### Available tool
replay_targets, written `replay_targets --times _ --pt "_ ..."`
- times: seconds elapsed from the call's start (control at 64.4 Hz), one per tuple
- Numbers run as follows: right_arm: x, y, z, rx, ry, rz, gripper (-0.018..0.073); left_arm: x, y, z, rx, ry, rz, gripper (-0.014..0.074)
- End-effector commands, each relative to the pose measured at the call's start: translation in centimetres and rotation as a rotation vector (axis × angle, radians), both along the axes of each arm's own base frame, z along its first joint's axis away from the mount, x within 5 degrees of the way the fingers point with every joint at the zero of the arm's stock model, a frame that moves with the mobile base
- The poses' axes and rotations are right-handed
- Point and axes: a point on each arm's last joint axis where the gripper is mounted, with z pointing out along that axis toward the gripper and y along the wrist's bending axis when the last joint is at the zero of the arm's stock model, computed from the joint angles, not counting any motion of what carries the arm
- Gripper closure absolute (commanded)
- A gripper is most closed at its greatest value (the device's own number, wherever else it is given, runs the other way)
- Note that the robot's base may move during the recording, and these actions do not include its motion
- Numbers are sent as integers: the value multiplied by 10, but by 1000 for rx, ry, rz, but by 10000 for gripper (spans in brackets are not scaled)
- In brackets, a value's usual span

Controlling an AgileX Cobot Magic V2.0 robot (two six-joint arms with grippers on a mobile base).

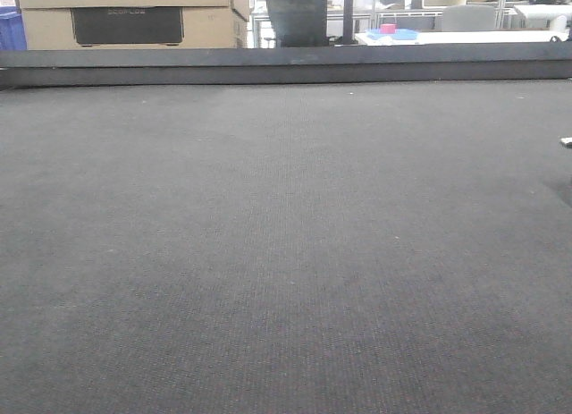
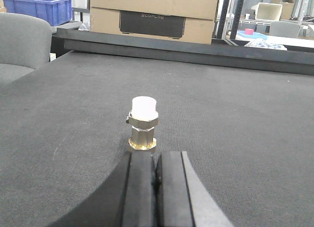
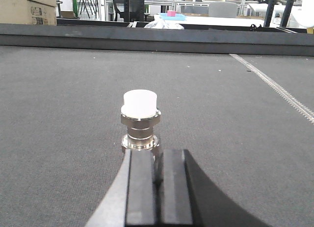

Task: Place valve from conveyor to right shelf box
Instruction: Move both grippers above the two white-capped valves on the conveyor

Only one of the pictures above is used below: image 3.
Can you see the black metal rack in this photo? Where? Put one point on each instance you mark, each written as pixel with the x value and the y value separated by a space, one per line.
pixel 129 10

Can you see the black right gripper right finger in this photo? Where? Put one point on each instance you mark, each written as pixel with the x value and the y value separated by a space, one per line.
pixel 188 197

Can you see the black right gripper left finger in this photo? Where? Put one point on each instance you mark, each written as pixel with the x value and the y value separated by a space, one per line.
pixel 130 201

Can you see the light blue tray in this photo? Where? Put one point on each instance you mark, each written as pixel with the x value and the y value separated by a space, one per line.
pixel 177 17

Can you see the white background table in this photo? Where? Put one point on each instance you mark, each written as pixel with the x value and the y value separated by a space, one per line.
pixel 218 21

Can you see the black conveyor side rail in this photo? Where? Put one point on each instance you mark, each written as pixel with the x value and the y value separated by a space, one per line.
pixel 164 40

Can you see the grey office chair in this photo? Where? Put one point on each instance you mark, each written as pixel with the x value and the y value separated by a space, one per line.
pixel 222 9

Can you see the crumpled clear plastic bag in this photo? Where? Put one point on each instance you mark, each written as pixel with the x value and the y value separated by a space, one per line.
pixel 162 24

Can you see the metal valve with white cap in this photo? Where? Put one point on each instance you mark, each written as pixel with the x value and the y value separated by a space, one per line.
pixel 140 114

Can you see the dark grey conveyor belt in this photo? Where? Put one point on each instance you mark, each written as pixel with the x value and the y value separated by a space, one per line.
pixel 60 129

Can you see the pink cube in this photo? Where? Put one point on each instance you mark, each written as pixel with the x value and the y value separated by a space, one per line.
pixel 171 13

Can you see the stacked cardboard boxes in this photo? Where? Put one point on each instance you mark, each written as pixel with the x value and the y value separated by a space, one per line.
pixel 28 12

